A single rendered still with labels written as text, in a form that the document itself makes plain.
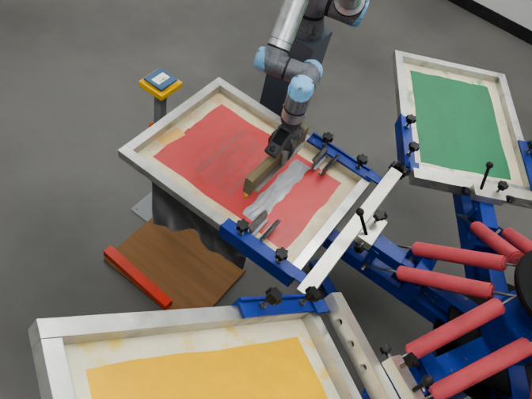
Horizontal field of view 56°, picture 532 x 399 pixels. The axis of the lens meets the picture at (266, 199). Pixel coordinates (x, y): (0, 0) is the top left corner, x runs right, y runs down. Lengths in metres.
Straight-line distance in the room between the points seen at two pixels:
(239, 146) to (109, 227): 1.13
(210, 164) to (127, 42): 2.18
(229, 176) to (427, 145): 0.90
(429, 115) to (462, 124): 0.16
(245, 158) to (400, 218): 1.55
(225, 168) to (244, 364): 0.91
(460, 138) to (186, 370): 1.72
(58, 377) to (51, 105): 2.72
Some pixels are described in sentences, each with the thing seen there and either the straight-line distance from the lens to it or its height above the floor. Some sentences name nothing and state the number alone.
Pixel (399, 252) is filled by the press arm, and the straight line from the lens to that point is 1.78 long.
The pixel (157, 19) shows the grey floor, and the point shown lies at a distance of 4.21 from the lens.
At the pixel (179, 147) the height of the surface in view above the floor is 0.95.
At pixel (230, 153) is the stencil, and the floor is 0.95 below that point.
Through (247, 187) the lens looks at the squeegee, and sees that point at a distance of 1.68.
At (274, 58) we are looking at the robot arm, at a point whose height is 1.42.
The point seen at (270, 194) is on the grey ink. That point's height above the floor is 0.96.
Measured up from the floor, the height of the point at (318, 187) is 0.95.
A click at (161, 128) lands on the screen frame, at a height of 0.99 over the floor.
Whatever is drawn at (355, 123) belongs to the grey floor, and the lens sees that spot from 3.70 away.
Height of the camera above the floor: 2.43
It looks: 53 degrees down
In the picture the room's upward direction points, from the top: 17 degrees clockwise
